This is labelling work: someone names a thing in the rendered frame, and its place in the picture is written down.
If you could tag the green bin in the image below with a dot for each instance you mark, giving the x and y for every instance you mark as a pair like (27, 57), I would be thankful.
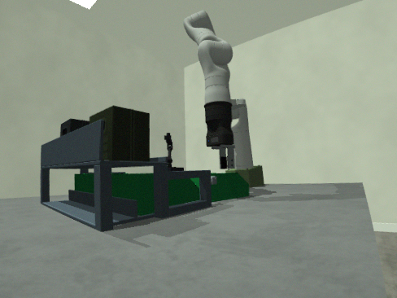
(140, 187)
(229, 186)
(84, 182)

